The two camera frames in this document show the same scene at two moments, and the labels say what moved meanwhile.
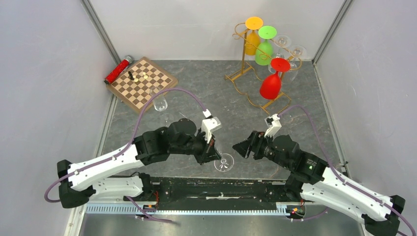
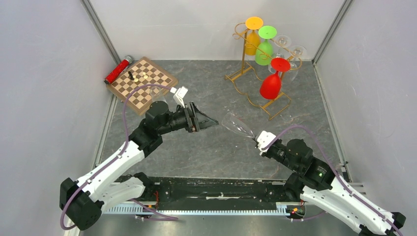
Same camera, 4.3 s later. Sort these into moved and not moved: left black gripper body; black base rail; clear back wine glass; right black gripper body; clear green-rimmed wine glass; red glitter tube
Moved: left black gripper body; clear green-rimmed wine glass
Not moved: right black gripper body; clear back wine glass; red glitter tube; black base rail
